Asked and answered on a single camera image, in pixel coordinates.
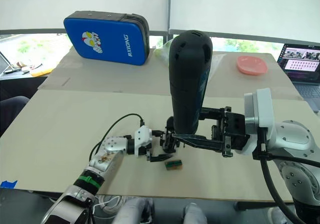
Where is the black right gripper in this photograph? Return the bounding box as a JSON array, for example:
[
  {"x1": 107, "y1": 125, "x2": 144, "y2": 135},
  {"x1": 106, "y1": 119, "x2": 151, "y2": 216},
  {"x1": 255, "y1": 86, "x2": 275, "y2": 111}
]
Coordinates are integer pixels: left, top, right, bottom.
[{"x1": 171, "y1": 106, "x2": 251, "y2": 158}]

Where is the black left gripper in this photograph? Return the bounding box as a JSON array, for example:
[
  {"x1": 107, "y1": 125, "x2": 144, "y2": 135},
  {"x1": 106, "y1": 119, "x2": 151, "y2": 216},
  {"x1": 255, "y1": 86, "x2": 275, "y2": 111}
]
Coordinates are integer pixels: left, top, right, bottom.
[{"x1": 144, "y1": 129, "x2": 175, "y2": 163}]

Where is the black gripper body workpiece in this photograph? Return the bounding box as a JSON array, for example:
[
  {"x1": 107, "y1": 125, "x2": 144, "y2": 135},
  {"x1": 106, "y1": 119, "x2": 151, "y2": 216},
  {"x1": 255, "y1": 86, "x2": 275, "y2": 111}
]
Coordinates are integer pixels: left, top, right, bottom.
[{"x1": 159, "y1": 116, "x2": 186, "y2": 155}]

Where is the black electric screwdriver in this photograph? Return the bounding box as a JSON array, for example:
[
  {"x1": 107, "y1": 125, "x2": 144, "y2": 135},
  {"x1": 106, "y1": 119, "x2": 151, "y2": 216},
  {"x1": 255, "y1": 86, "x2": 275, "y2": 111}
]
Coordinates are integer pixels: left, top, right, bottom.
[{"x1": 167, "y1": 29, "x2": 214, "y2": 135}]

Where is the small green brown finger piece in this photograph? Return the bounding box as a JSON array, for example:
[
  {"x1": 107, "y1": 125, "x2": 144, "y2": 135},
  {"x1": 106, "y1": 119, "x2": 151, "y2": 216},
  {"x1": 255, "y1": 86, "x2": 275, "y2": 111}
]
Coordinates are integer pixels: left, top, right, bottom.
[{"x1": 164, "y1": 159, "x2": 184, "y2": 171}]

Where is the grey rounded robot leg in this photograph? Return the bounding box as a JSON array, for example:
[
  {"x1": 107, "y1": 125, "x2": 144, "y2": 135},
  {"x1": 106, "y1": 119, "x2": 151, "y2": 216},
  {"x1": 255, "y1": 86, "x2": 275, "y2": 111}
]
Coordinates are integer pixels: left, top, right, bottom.
[
  {"x1": 113, "y1": 197, "x2": 155, "y2": 224},
  {"x1": 183, "y1": 202, "x2": 209, "y2": 224}
]

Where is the pink plastic bowl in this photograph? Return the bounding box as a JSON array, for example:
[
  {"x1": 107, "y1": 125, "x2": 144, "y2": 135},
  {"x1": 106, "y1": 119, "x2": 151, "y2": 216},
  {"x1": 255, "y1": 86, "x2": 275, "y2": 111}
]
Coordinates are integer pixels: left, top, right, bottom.
[{"x1": 236, "y1": 55, "x2": 269, "y2": 76}]

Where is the open dark laptop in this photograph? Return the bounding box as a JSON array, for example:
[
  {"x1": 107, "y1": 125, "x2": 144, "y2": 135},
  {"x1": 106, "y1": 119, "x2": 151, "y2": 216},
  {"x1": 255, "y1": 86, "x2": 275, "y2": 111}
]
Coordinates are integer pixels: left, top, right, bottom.
[{"x1": 276, "y1": 43, "x2": 320, "y2": 115}]

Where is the blue RXIONG carry case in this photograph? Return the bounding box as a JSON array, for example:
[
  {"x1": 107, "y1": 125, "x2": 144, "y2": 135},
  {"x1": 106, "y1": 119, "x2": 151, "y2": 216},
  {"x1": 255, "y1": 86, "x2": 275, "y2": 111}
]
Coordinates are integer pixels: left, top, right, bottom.
[{"x1": 62, "y1": 10, "x2": 151, "y2": 66}]

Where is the yellow flat object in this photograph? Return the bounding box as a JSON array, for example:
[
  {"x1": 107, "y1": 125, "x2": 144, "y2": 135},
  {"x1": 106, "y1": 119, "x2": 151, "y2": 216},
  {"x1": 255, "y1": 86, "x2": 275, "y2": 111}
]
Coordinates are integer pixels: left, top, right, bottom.
[{"x1": 29, "y1": 67, "x2": 55, "y2": 77}]

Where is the dark clothed person knee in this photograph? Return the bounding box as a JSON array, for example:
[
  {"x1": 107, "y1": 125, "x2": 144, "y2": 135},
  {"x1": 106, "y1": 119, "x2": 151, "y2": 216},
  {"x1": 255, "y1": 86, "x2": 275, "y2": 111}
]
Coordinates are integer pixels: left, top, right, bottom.
[{"x1": 0, "y1": 95, "x2": 31, "y2": 137}]

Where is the black side table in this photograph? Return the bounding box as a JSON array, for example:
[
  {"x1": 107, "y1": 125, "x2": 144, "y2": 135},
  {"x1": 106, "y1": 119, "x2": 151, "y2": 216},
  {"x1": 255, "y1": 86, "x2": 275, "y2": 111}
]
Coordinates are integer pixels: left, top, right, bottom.
[{"x1": 0, "y1": 74, "x2": 49, "y2": 102}]

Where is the blue tape strip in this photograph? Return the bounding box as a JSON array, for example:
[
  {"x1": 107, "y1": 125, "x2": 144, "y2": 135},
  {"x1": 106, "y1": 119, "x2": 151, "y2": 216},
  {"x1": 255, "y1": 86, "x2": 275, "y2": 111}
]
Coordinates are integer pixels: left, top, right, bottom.
[{"x1": 0, "y1": 180, "x2": 19, "y2": 189}]

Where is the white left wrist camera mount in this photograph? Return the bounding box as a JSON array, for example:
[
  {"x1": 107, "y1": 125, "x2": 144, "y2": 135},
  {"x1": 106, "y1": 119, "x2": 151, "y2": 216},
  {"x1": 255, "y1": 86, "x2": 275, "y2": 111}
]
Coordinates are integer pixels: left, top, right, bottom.
[{"x1": 133, "y1": 125, "x2": 153, "y2": 158}]

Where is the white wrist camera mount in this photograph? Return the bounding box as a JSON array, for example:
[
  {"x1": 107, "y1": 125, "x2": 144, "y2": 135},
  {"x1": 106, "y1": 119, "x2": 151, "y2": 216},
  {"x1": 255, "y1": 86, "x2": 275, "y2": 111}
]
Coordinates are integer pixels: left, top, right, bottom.
[
  {"x1": 133, "y1": 125, "x2": 153, "y2": 158},
  {"x1": 243, "y1": 87, "x2": 278, "y2": 156}
]

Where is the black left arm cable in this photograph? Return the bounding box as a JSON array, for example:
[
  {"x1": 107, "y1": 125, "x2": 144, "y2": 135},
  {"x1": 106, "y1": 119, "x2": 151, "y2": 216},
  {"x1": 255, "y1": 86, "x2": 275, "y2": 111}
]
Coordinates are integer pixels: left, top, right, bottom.
[{"x1": 89, "y1": 113, "x2": 146, "y2": 160}]

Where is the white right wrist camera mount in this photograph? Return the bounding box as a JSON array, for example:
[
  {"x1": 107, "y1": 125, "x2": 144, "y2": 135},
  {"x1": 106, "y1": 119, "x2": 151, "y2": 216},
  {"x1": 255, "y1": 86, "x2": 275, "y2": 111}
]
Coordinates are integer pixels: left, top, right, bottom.
[{"x1": 243, "y1": 87, "x2": 278, "y2": 156}]

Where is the white coiled cable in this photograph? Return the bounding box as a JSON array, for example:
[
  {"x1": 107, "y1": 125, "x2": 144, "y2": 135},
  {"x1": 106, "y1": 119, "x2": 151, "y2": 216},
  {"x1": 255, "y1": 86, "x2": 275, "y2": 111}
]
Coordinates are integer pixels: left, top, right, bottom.
[{"x1": 92, "y1": 195, "x2": 126, "y2": 217}]

